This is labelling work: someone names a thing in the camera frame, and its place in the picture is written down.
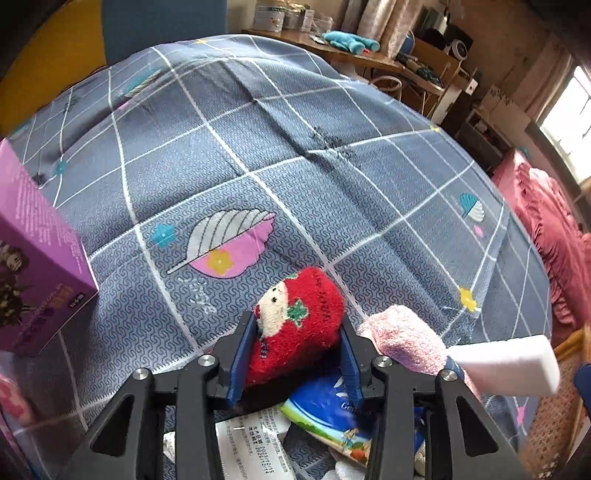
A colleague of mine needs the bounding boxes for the large pink spotted plush toy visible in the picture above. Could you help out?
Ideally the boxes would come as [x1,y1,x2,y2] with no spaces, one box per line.
[0,374,38,426]

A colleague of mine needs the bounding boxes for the wicker chair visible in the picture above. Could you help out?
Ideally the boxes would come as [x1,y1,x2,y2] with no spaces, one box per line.
[522,323,591,476]

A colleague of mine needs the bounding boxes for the white paper label packet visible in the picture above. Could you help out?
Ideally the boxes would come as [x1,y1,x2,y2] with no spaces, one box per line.
[215,406,296,480]

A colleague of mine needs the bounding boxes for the blue tissue packet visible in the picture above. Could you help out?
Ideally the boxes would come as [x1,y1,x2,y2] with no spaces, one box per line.
[281,371,384,467]

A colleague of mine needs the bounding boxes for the white round fan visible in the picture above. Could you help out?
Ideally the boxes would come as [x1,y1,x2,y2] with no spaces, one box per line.
[445,39,474,63]

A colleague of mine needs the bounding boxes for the white shelf unit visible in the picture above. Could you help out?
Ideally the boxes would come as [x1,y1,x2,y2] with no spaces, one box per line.
[455,108,509,171]

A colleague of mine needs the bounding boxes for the white knit glove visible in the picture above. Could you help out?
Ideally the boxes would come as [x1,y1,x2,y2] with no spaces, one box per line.
[333,457,370,480]

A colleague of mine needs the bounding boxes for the red fluffy sock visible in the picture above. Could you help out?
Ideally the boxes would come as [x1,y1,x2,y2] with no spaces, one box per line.
[242,267,346,387]

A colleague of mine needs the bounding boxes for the yellow and blue headboard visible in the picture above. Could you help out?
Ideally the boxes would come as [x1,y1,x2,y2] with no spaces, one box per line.
[0,0,229,139]

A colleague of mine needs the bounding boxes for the pink towel with blue band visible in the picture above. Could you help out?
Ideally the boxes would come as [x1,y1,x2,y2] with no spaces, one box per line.
[358,305,481,402]

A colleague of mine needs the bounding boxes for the window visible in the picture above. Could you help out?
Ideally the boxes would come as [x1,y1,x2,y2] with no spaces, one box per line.
[538,65,591,185]

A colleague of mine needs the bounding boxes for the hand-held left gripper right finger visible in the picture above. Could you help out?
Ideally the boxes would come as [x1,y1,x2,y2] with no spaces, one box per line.
[339,320,532,480]

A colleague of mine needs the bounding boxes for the white round tin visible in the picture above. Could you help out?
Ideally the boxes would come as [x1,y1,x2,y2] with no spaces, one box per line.
[253,2,285,33]

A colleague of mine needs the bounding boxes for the wooden desk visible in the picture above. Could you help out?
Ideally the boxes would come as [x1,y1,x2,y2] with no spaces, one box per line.
[242,28,445,97]

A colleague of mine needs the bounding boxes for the cardboard box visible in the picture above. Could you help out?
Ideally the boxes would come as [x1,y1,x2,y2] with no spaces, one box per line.
[411,39,462,80]

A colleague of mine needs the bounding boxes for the purple printed carton box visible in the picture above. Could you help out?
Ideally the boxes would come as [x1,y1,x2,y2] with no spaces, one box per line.
[0,138,99,356]

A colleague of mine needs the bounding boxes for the pink ruffled quilt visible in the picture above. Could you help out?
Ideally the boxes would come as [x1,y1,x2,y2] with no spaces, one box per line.
[490,150,591,342]

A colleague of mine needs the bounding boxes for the white sponge block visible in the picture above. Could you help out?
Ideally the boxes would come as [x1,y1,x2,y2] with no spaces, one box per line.
[447,335,561,398]

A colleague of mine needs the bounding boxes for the grey checked bed sheet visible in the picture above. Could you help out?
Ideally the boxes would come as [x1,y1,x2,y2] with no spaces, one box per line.
[0,34,555,480]

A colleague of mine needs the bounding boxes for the pale curtain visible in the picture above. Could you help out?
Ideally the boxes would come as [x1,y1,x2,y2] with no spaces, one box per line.
[342,0,416,56]

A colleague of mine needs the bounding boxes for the teal plush toy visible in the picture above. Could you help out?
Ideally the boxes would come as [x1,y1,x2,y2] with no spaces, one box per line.
[322,31,380,55]

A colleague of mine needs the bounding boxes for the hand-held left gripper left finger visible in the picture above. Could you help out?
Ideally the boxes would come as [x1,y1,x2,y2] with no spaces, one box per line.
[58,313,258,480]

